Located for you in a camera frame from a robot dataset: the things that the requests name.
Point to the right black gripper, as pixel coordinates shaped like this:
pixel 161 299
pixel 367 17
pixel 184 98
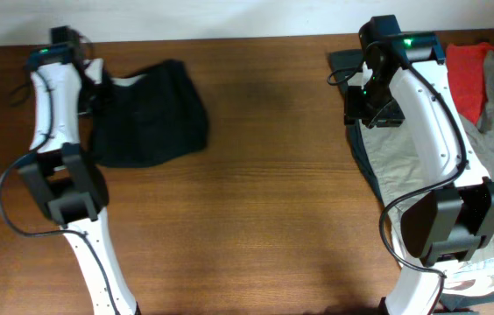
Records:
pixel 353 108

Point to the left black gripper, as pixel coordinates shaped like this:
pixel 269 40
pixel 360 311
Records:
pixel 91 106

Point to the black shorts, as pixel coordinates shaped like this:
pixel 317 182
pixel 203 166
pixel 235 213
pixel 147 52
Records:
pixel 148 117

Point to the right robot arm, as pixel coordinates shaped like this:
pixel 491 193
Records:
pixel 402 79

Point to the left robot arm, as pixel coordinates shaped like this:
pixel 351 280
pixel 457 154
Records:
pixel 60 175

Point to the red garment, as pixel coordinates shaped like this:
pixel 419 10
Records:
pixel 466 78

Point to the khaki beige shorts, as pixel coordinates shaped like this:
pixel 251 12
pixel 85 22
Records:
pixel 393 157

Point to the white printed garment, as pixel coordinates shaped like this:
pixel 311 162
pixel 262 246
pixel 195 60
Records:
pixel 473 278

